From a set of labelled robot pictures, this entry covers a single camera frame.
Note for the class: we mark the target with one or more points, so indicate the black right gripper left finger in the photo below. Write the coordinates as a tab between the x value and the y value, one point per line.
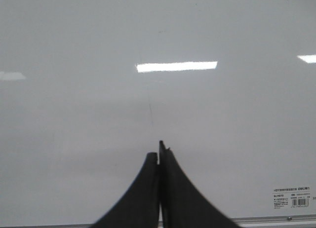
139	206

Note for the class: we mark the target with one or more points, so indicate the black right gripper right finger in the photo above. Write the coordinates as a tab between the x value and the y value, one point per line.
183	206

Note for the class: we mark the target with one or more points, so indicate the white barcode label sticker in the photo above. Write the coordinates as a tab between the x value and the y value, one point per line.
294	197

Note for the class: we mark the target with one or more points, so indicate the white whiteboard with aluminium frame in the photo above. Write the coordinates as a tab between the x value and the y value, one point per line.
89	87

